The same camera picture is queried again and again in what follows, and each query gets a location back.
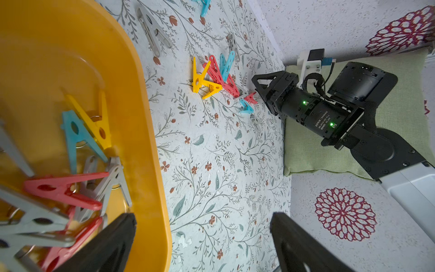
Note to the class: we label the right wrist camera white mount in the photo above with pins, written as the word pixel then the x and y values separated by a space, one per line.
pixel 312 62

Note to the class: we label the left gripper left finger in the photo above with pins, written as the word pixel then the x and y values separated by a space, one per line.
pixel 108 251

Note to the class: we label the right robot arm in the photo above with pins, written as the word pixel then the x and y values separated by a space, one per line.
pixel 388 158

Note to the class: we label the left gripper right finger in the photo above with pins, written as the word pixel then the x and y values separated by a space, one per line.
pixel 298 251

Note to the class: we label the yellow plastic storage box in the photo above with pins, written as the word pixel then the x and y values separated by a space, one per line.
pixel 50 49

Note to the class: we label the yellow clothespin pair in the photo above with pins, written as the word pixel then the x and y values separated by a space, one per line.
pixel 199 81

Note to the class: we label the floral table mat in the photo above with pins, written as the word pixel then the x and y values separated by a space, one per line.
pixel 222 170

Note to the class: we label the green pillow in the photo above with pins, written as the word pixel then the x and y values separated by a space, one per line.
pixel 401 112

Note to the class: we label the grey clothespin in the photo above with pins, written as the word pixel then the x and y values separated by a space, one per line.
pixel 102 191
pixel 9 147
pixel 153 31
pixel 233 46

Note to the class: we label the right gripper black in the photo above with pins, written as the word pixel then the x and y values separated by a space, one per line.
pixel 327 119

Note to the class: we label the small red clothespin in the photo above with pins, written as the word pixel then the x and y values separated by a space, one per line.
pixel 250 98

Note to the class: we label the teal clothespin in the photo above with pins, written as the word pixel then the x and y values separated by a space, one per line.
pixel 205 6
pixel 76 132
pixel 245 107

